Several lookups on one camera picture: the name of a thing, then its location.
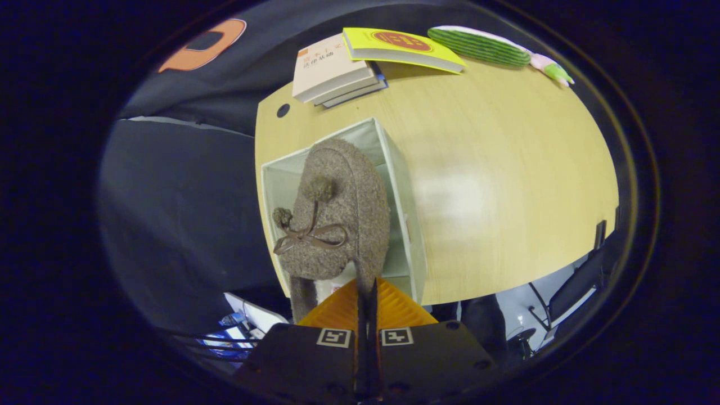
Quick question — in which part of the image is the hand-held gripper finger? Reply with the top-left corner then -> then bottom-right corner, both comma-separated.
233,277 -> 369,403
368,277 -> 496,403

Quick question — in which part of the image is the pale fabric storage box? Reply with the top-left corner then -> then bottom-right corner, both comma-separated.
260,117 -> 429,305

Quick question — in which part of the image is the black chair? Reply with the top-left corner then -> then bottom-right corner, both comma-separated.
529,205 -> 625,358

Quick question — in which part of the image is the pink and green plush toy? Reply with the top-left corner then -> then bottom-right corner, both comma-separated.
529,52 -> 575,88

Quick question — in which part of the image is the beige book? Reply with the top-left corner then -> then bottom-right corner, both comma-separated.
291,34 -> 375,104

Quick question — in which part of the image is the white book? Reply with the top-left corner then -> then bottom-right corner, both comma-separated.
312,70 -> 383,106

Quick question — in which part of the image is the blue cover book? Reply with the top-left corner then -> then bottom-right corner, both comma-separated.
323,62 -> 389,109

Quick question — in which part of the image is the blue printed package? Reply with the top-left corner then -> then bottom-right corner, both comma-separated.
197,312 -> 257,362

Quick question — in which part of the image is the brown fuzzy shoe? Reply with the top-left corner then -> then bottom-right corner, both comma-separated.
272,138 -> 392,324

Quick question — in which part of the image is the watermelon slice plush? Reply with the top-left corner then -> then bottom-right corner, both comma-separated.
427,25 -> 532,69

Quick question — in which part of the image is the yellow book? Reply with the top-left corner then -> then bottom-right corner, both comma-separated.
342,27 -> 467,75

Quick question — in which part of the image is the white flat box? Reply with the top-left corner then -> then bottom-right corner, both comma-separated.
224,291 -> 289,334

